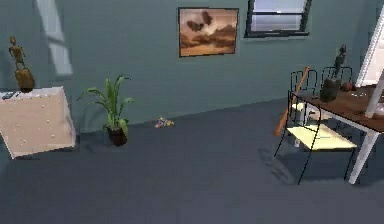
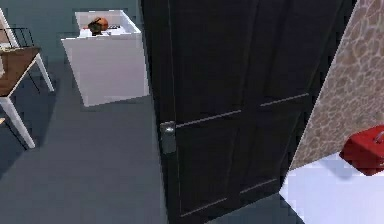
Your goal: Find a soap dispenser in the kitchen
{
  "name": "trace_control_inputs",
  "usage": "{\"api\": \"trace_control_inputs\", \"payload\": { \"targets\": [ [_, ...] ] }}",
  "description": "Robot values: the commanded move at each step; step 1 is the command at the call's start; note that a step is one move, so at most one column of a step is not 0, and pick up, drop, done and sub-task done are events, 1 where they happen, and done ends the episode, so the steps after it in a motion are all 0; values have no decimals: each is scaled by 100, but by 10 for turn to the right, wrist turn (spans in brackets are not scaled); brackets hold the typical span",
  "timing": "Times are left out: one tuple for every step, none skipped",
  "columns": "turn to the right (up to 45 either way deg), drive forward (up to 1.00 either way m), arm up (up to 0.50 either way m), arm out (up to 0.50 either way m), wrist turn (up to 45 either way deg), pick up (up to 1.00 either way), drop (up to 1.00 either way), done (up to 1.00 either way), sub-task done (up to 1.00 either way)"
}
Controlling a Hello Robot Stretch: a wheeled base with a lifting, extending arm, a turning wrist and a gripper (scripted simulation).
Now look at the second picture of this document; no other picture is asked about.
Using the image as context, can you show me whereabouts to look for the black room door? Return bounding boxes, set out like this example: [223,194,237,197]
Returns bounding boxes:
[140,0,358,224]

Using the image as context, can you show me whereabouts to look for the white cabinet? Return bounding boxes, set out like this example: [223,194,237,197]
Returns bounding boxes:
[60,9,151,108]

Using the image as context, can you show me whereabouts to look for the orange round object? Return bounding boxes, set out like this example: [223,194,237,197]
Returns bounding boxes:
[87,16,110,36]

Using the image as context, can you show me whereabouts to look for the white counter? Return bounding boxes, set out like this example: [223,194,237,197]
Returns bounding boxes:
[279,152,384,224]

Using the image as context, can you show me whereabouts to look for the red box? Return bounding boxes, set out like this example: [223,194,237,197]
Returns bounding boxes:
[339,124,384,177]

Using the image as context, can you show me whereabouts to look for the brown table white legs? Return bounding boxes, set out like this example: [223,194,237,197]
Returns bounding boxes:
[0,46,55,150]

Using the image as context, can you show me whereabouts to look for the grey door handle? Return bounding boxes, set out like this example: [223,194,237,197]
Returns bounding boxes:
[159,120,177,155]

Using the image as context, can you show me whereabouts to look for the black wire chair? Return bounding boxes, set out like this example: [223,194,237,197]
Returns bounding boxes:
[0,27,42,93]

